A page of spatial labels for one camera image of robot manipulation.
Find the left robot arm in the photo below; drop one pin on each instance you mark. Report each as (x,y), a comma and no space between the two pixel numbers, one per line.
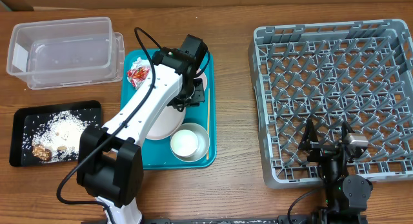
(110,165)

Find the grey dishwasher rack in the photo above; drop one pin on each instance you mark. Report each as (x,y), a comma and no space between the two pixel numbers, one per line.
(359,72)

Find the red snack wrapper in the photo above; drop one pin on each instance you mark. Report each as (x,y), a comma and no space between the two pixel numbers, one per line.
(137,76)

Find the clear plastic bin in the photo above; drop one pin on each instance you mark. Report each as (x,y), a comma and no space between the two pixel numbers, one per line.
(66,53)

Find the brown food scrap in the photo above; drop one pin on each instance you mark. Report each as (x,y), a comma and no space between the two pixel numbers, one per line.
(44,154)

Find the white napkin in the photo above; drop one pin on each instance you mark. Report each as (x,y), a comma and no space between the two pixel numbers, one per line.
(139,62)

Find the small white bowl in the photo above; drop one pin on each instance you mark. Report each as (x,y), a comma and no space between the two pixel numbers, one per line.
(204,80)

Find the wooden chopstick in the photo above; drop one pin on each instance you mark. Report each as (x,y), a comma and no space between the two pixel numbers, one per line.
(208,125)

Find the metal bowl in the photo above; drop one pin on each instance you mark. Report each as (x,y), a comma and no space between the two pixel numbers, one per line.
(202,136)

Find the large white plate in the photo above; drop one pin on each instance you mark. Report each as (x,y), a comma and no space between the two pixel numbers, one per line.
(166,123)

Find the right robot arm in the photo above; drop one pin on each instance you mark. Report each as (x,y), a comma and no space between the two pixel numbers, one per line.
(346,194)

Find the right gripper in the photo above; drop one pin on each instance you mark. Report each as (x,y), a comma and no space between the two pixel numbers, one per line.
(326,147)

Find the black plastic tray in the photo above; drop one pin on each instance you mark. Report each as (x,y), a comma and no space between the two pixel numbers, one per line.
(21,114)

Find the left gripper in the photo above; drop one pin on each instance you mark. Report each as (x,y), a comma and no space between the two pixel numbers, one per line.
(199,97)

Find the white cup in bowl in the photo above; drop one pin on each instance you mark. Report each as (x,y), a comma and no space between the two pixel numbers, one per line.
(184,143)

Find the teal serving tray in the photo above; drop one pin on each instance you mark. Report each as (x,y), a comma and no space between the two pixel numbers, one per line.
(157,154)

